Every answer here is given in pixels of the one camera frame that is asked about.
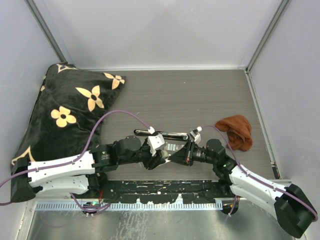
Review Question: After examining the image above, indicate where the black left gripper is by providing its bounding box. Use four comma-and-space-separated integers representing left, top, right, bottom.
119, 137, 166, 170

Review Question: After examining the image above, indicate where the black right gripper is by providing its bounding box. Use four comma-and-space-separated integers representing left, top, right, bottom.
168, 139, 217, 166

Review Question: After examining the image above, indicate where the red white staple box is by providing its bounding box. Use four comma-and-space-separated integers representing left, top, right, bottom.
164, 141, 186, 155

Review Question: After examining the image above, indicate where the black stapler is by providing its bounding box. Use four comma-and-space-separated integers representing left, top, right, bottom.
133, 129, 189, 142

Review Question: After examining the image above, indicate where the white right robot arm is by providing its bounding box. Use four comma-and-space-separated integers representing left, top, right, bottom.
166, 127, 319, 238

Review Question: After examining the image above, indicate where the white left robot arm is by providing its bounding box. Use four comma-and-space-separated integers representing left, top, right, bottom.
10, 131, 169, 203

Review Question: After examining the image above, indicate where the orange brown cloth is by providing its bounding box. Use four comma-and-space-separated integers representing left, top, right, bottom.
215, 114, 253, 152

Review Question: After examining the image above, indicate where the black floral cushion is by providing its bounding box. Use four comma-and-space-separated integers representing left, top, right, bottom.
11, 63, 126, 170

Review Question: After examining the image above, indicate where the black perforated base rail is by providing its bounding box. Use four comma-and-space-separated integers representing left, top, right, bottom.
70, 179, 236, 206

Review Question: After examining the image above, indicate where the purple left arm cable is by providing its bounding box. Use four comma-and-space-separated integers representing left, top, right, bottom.
0, 110, 153, 207

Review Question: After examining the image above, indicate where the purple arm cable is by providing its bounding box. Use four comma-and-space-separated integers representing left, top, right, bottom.
200, 125, 319, 223
0, 110, 153, 207

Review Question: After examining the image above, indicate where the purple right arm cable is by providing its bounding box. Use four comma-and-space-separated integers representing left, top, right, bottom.
200, 125, 319, 223

